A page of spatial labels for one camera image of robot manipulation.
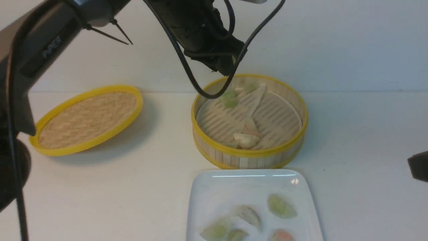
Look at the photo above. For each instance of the yellow rimmed woven steamer lid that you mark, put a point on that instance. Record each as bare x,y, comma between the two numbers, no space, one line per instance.
87,120

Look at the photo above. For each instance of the pink dumpling steamer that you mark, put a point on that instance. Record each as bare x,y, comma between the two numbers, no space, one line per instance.
250,128
281,235

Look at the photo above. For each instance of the white steamer liner paper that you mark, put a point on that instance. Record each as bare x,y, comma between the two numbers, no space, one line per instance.
276,111

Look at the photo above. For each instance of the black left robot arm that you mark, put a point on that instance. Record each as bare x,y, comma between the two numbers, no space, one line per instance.
33,42

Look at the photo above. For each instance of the white dumpling in steamer front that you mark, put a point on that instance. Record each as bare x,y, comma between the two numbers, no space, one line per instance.
245,140

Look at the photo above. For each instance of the white square plate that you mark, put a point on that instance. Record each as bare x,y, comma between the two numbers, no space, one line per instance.
216,194

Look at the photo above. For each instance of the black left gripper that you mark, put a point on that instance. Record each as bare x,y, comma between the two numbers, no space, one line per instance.
220,56

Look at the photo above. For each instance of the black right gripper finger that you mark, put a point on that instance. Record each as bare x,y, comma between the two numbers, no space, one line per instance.
418,164

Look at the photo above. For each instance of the yellow rimmed bamboo steamer basket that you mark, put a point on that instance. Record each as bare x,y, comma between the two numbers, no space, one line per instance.
226,157

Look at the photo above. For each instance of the small green dumpling plate bottom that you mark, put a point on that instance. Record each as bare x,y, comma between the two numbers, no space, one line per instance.
237,235

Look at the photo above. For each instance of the green dumpling steamer upper left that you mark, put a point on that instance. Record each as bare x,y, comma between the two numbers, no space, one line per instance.
228,94

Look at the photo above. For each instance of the white speckled dumpling on plate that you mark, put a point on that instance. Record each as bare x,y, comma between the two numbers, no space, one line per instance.
249,215

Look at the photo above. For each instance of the pale green dumpling plate left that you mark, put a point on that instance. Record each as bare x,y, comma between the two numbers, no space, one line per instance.
218,230

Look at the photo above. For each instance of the green dumpling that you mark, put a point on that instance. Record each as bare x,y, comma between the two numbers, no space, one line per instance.
230,102
280,208

